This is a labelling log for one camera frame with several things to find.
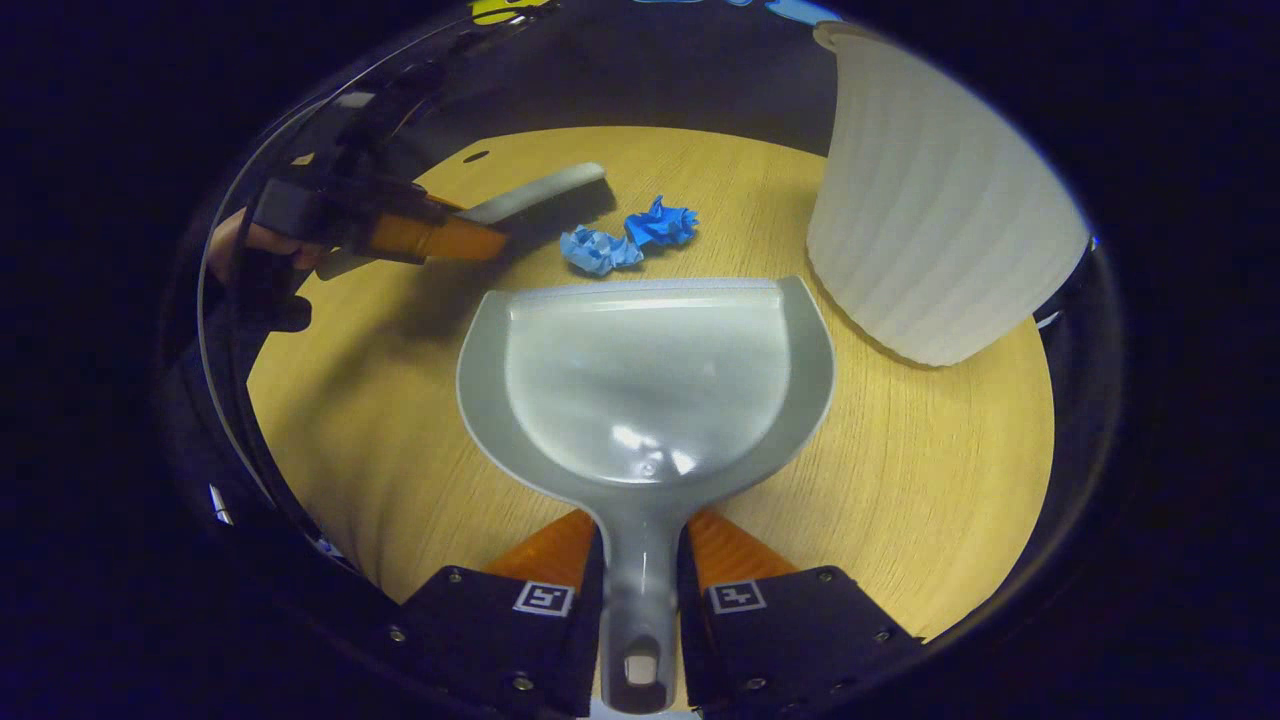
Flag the black backdrop cloth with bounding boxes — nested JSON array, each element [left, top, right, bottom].
[[300, 0, 851, 191]]

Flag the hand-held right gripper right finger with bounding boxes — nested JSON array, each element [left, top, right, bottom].
[[678, 508, 926, 719]]

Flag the small grey broom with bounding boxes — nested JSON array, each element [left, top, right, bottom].
[[315, 162, 609, 283]]

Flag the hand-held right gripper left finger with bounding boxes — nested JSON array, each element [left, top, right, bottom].
[[383, 508, 606, 720]]

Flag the dark blue paper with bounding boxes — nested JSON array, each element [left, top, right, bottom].
[[625, 194, 700, 249]]

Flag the light blue paper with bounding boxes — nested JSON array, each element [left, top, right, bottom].
[[559, 225, 646, 277]]

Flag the white plastic garbage bin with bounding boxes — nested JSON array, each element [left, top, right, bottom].
[[806, 20, 1093, 369]]

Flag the grey plastic dustpan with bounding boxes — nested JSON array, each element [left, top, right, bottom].
[[456, 276, 837, 715]]

